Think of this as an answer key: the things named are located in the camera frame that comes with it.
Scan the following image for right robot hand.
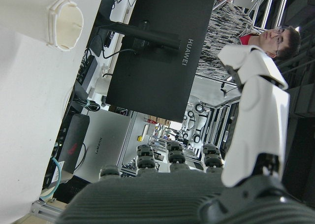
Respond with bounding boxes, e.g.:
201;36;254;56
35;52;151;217
58;45;315;224

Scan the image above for black computer with red logo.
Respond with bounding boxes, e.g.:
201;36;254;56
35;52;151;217
57;113;91;176

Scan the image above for black huawei monitor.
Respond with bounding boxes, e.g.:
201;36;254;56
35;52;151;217
94;0;218;123

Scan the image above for white cylinder object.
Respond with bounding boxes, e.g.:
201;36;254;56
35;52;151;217
95;77;112;95

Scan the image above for dark grey dock box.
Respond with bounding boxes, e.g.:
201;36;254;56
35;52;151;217
75;55;99;87

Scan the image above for man with glasses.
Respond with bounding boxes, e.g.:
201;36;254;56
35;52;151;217
199;0;302;80

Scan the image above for white ribbed plastic cup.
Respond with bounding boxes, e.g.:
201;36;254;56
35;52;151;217
0;0;85;53

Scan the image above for teal cable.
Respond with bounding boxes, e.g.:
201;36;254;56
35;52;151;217
40;158;65;200

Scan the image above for aluminium table frame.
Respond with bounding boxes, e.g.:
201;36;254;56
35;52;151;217
31;198;65;220

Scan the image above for aluminium frame structure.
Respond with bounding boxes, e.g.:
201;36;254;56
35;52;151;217
251;0;291;31

